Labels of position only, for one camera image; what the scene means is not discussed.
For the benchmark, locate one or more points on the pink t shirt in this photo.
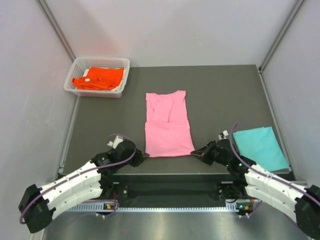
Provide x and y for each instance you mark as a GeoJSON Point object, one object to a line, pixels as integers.
{"type": "Point", "coordinates": [167, 128]}

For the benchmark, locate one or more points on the white plastic laundry basket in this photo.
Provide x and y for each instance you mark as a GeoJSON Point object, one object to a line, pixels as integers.
{"type": "Point", "coordinates": [81, 66]}

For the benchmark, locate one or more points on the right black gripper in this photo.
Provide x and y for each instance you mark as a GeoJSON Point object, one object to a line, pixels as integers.
{"type": "Point", "coordinates": [208, 147]}

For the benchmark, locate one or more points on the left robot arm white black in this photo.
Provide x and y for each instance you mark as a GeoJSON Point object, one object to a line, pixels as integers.
{"type": "Point", "coordinates": [40, 205]}

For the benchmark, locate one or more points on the folded teal t shirt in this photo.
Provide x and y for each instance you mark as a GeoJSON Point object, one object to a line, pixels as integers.
{"type": "Point", "coordinates": [260, 145]}

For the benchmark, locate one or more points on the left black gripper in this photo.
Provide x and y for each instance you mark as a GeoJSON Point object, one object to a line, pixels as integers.
{"type": "Point", "coordinates": [139, 157]}

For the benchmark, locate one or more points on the slotted white cable duct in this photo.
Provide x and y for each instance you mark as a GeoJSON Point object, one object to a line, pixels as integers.
{"type": "Point", "coordinates": [105, 207]}

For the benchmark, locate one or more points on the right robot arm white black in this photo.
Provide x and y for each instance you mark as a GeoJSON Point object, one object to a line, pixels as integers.
{"type": "Point", "coordinates": [300, 204]}

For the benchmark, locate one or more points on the orange t shirt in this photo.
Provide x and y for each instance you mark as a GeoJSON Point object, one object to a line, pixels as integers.
{"type": "Point", "coordinates": [100, 78]}

